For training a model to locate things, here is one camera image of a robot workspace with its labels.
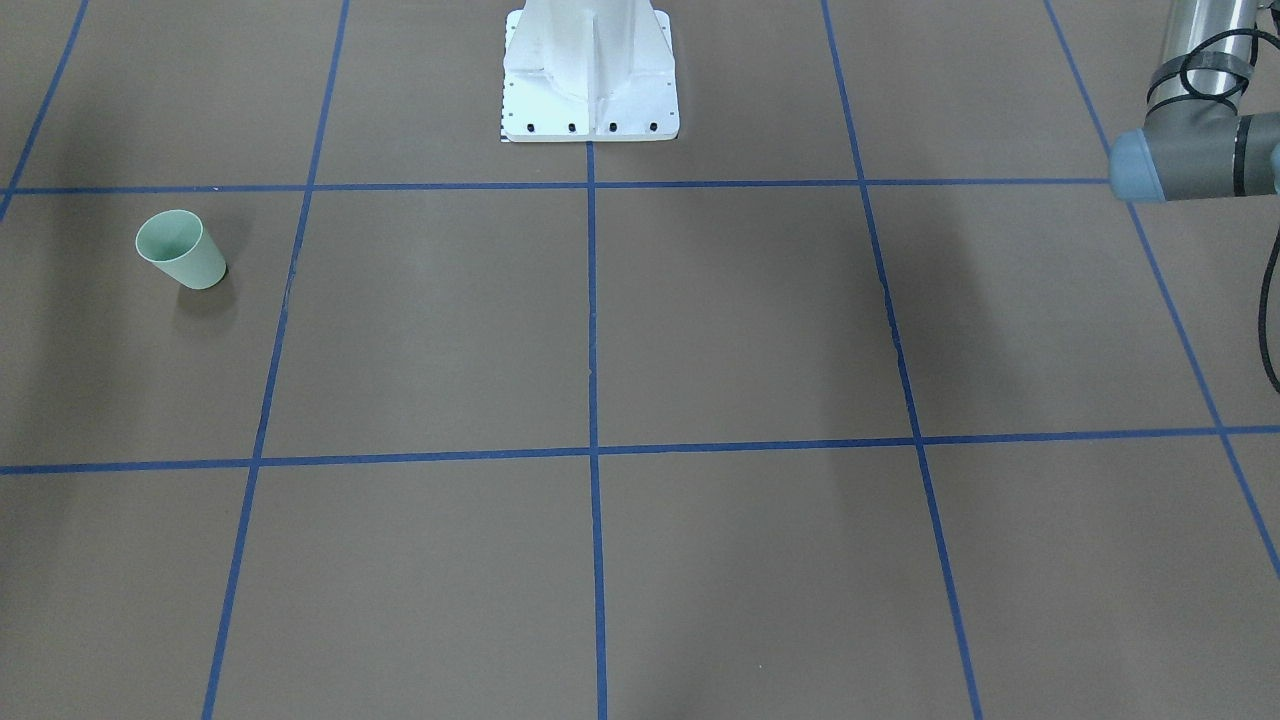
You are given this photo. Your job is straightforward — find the pale green plastic cup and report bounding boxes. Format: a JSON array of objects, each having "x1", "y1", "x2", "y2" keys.
[{"x1": 134, "y1": 209, "x2": 228, "y2": 291}]

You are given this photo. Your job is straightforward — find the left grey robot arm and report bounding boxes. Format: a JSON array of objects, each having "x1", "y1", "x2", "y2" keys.
[{"x1": 1108, "y1": 1, "x2": 1279, "y2": 202}]

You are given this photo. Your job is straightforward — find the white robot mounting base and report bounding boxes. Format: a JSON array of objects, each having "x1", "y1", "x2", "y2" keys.
[{"x1": 500, "y1": 1, "x2": 681, "y2": 143}]

